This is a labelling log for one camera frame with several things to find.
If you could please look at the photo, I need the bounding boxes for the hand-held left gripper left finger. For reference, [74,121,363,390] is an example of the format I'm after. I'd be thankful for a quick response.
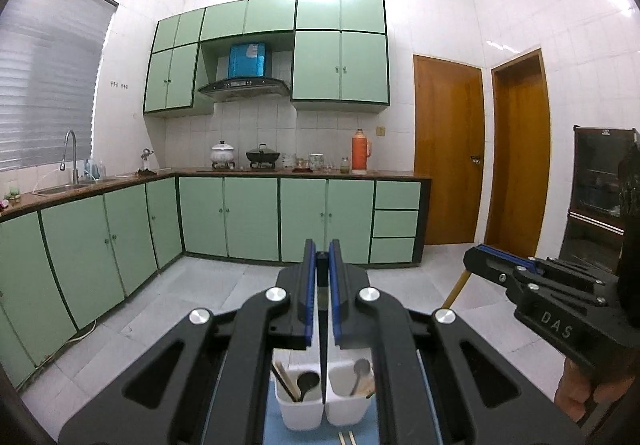
[59,239,321,445]

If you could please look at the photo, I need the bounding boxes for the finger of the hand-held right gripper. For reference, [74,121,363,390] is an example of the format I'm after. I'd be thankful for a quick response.
[476,246,619,294]
[462,247,619,314]

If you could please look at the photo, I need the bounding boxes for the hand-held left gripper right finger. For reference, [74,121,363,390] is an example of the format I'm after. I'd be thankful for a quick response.
[327,239,583,445]

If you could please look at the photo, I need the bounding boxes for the plain wooden chopstick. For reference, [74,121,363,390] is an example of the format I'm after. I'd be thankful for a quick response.
[272,361,296,401]
[443,269,472,310]

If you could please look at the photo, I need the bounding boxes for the metal spoon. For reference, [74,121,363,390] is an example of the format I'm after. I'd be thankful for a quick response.
[350,359,372,397]

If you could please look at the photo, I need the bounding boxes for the black spoon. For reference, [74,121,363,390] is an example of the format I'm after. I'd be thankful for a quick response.
[297,371,321,401]

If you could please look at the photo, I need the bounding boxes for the white two-compartment utensil holder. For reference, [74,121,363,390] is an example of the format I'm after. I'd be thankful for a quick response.
[272,347,376,431]

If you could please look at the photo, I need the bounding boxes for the person's right hand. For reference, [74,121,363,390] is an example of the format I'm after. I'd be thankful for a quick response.
[554,356,640,426]

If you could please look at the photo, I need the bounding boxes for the green drawer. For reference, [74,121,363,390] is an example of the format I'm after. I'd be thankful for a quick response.
[371,237,416,264]
[373,210,419,238]
[375,180,422,210]

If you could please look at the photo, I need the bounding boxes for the plain wooden door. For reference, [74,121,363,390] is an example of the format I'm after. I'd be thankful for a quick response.
[485,48,552,258]

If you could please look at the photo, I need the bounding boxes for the green base cabinets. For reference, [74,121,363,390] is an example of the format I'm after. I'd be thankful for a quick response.
[0,168,432,388]

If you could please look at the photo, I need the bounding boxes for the dark glass sterilizer cabinet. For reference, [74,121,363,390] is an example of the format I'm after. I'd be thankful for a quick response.
[557,126,640,271]

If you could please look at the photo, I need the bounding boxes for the blue table mat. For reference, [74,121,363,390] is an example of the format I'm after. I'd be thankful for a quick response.
[197,350,446,445]

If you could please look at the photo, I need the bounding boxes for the orange thermos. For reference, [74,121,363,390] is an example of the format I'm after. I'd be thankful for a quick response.
[350,128,373,174]

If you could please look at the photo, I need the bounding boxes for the black wok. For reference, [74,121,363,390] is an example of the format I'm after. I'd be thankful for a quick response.
[245,143,282,170]

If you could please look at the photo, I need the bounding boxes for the white cooking pot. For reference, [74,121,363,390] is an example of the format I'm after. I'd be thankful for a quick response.
[210,141,237,170]

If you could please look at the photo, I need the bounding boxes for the black range hood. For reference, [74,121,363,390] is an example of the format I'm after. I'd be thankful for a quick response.
[197,77,291,100]

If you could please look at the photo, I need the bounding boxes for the blue wrapped hood chimney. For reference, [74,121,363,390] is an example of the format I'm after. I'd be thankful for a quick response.
[228,41,267,80]

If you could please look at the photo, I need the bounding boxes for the metal sink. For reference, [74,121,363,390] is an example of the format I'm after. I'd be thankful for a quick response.
[34,181,118,196]

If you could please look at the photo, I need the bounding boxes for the metal faucet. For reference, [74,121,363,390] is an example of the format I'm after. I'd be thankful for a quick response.
[60,130,81,186]

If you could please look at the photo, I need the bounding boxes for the dark kitchen countertop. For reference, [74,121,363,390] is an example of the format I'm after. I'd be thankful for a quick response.
[0,167,432,224]

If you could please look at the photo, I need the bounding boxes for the grey window blind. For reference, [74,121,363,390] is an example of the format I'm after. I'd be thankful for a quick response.
[0,0,119,173]

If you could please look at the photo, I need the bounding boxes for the wooden door with handle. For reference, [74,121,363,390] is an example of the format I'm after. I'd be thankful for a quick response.
[412,54,486,246]

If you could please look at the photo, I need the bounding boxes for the white floor cable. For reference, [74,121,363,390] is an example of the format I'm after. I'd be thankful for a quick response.
[35,320,98,368]

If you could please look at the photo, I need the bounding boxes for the green wall cabinets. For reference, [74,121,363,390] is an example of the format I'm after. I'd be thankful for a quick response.
[142,0,391,114]

